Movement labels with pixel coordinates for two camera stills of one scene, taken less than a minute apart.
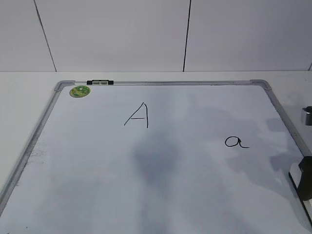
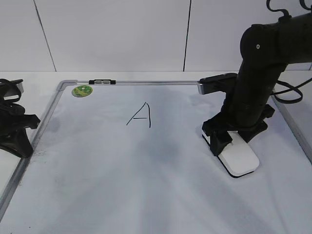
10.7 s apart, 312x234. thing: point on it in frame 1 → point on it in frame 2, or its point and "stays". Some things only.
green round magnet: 79,91 stays
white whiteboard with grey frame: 163,157 stays
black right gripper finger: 304,186 → 235,114
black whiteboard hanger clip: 100,82 stays
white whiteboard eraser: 295,172 → 239,159
